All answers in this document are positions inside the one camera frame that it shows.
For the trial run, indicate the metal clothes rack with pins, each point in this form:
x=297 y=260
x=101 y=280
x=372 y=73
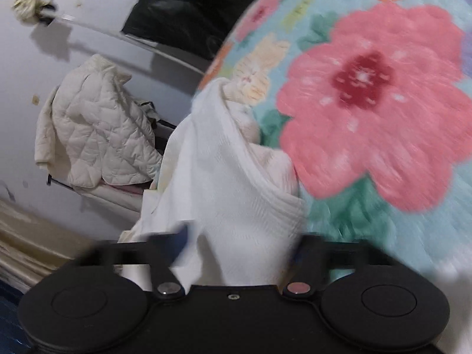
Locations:
x=35 y=12

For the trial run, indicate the white knit sweater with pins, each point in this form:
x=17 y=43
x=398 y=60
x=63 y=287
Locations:
x=240 y=198

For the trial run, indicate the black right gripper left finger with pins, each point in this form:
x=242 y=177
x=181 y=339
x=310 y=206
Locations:
x=159 y=251

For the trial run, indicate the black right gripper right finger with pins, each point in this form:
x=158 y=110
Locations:
x=315 y=257

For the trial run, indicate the beige curtain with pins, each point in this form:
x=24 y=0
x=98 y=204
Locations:
x=32 y=248

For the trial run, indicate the floral patterned bed quilt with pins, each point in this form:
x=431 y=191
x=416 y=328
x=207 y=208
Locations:
x=371 y=100

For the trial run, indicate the cream quilted jacket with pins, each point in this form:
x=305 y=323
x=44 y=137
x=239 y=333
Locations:
x=90 y=130

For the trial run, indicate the black hanging jacket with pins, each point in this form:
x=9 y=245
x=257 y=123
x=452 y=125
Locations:
x=195 y=26

